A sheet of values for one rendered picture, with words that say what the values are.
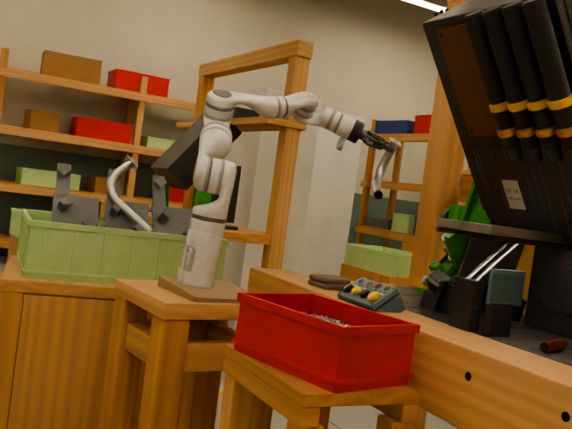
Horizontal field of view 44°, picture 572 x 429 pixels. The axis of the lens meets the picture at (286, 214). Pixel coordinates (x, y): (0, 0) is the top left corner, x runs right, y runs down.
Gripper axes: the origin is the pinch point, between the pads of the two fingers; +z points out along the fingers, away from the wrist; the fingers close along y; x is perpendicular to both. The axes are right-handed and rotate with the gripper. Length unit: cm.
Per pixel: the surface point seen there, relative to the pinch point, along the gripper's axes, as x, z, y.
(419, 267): 30.9, 26.7, -8.4
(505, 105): -35, 5, -92
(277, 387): 25, -13, -120
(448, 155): -5.9, 18.6, 1.1
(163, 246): 52, -53, -32
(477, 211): -9, 17, -70
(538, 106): -38, 8, -99
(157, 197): 52, -65, -1
